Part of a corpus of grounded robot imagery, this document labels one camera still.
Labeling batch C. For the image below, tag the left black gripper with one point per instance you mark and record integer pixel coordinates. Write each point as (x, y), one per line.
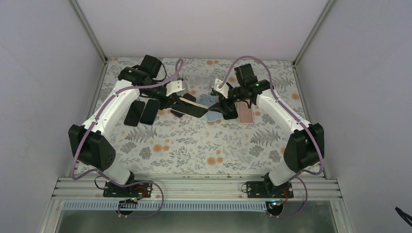
(169, 102)

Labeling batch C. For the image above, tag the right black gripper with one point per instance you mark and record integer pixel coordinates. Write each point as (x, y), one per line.
(221, 105)

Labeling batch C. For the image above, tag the light blue phone case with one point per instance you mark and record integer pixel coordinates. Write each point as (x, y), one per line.
(209, 101)

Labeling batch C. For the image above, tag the pink phone case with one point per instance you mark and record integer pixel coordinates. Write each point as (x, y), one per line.
(245, 113)

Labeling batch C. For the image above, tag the black phone case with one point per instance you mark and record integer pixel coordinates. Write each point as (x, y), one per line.
(230, 116)

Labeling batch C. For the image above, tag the beige phone case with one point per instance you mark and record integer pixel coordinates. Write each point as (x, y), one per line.
(193, 103)

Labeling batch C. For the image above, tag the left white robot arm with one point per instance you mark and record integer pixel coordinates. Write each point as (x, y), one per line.
(89, 141)

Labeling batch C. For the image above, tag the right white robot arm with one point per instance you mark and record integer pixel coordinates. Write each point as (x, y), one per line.
(305, 146)

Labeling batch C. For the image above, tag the floral table mat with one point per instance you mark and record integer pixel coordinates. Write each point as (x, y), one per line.
(190, 145)

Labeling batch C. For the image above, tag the black object at edge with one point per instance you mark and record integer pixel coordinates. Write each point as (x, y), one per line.
(406, 217)

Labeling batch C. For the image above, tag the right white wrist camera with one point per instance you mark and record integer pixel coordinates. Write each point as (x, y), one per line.
(220, 89)

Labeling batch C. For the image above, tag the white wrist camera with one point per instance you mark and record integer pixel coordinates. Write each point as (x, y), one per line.
(178, 87)
(220, 89)

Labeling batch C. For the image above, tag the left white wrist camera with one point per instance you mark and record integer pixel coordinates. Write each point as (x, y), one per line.
(178, 87)

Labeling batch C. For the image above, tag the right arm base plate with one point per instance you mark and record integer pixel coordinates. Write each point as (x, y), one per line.
(266, 190)

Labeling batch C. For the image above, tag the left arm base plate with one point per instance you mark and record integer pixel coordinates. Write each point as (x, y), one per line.
(140, 190)

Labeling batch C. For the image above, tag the aluminium mounting rail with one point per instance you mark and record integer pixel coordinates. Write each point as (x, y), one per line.
(190, 194)

